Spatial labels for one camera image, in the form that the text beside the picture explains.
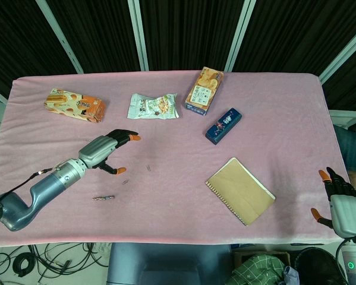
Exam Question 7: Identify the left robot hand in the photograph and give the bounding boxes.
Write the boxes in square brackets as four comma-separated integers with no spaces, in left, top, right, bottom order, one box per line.
[78,129,142,176]

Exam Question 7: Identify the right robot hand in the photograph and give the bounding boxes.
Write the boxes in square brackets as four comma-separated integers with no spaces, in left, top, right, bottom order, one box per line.
[310,166,356,238]

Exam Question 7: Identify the blue jeans leg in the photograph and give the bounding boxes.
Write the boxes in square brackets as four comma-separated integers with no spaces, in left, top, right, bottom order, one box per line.
[333,123,356,179]

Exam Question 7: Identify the orange biscuit box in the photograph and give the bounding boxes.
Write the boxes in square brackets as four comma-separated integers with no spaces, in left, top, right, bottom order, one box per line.
[43,88,107,124]

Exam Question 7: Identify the black round bin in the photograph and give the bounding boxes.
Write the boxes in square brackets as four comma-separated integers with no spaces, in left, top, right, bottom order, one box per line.
[295,248,349,285]

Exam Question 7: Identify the white nut snack bag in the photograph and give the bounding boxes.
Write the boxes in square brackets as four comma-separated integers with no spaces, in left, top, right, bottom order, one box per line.
[127,93,179,121]

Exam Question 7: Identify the brown cardboard box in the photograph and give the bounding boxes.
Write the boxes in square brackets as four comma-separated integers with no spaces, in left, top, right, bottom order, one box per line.
[232,249,291,268]

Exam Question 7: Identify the light blue cloth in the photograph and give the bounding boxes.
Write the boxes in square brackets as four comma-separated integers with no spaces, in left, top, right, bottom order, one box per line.
[283,265,300,285]

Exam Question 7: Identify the black pleated curtain panel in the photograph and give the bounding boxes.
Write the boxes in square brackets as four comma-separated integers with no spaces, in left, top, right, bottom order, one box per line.
[138,0,244,72]
[0,0,77,99]
[234,0,356,80]
[325,44,356,111]
[45,0,144,74]

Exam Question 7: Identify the pink table cloth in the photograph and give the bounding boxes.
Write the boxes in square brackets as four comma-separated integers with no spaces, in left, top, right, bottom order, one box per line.
[0,71,349,249]

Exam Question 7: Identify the green plaid cloth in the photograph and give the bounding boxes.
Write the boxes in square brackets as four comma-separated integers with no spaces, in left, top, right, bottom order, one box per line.
[225,254,288,285]

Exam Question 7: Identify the brown spiral notebook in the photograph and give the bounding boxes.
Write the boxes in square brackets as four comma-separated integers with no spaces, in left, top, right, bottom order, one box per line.
[205,157,276,227]

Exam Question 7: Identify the blue and orange cracker box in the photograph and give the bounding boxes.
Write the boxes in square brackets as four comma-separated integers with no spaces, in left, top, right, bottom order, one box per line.
[184,66,225,116]

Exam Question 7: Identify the dark blue long box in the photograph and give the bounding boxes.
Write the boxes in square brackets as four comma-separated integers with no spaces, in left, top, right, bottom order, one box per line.
[205,107,242,146]

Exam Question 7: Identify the white metal frame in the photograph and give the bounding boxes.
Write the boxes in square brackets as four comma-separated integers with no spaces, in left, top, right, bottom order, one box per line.
[328,109,356,133]

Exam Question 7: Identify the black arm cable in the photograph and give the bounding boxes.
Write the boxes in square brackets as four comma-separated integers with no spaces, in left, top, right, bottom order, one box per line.
[0,167,62,198]

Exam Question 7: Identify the tangled black floor cables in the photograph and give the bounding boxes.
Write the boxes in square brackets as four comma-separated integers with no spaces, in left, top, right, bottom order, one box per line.
[0,242,112,285]

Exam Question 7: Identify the black coiled cable roll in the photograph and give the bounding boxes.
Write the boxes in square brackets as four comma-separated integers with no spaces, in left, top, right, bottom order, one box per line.
[12,252,36,277]

